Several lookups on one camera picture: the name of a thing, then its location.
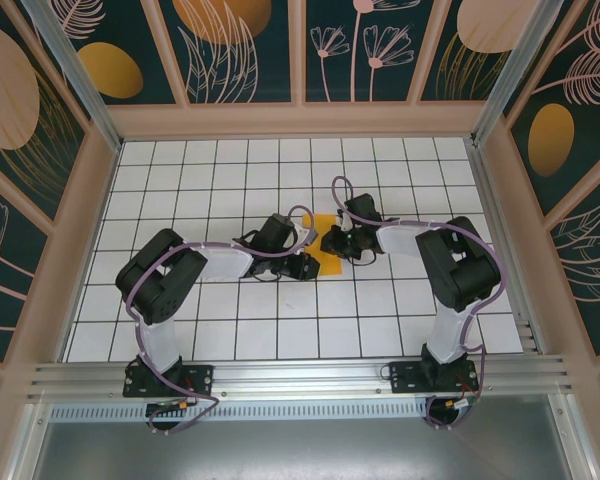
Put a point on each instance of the aluminium frame post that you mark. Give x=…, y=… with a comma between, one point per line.
x=85, y=95
x=510, y=75

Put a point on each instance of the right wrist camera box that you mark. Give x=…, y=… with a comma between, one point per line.
x=341, y=218

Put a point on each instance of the small circuit board with connector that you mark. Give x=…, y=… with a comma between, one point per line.
x=167, y=405
x=460, y=404

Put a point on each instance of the grey metal sheet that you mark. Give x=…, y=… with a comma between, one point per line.
x=300, y=450

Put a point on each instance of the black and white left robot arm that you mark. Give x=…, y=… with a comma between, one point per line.
x=160, y=280

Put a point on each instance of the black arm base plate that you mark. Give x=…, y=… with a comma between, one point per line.
x=200, y=380
x=405, y=377

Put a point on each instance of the long aluminium mounting rail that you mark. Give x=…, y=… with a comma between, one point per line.
x=300, y=375

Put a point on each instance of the aluminium side rail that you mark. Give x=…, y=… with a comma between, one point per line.
x=497, y=200

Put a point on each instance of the orange paper sheet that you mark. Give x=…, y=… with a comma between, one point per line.
x=330, y=265

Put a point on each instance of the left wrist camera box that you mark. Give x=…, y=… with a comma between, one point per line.
x=305, y=235

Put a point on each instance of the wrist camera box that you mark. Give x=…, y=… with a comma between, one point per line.
x=305, y=235
x=341, y=218

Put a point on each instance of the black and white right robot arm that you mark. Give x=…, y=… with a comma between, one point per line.
x=455, y=270

